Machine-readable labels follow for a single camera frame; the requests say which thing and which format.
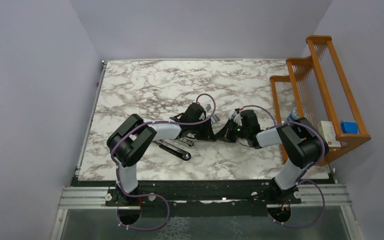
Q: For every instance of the blue white bottle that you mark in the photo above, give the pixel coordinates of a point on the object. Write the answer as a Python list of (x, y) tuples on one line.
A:
[(293, 115)]

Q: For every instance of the long black silver stapler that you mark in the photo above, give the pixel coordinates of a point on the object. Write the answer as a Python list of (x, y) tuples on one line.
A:
[(175, 150)]

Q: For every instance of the blue small box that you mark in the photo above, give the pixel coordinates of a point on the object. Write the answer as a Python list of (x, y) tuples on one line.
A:
[(349, 127)]

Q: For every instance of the staple tray with staples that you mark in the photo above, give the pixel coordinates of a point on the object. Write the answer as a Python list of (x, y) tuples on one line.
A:
[(214, 119)]

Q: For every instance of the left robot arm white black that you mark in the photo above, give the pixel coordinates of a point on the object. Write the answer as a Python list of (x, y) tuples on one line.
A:
[(129, 142)]

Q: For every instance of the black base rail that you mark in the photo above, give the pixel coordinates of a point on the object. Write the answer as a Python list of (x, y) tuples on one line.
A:
[(182, 198)]

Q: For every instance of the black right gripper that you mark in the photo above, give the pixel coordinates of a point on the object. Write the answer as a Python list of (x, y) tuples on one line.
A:
[(226, 132)]

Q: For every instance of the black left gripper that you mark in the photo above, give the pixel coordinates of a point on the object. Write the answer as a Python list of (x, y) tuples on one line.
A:
[(208, 133)]

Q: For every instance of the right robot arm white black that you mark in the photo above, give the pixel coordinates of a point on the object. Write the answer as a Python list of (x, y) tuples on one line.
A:
[(303, 144)]

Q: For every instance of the white red box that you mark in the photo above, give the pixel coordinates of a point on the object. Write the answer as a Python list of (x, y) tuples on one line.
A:
[(327, 131)]

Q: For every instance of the wooden orange rack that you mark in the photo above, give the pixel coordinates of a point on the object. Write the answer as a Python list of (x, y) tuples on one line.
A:
[(321, 92)]

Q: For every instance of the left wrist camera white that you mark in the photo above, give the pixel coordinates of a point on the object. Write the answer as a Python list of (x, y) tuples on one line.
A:
[(207, 107)]

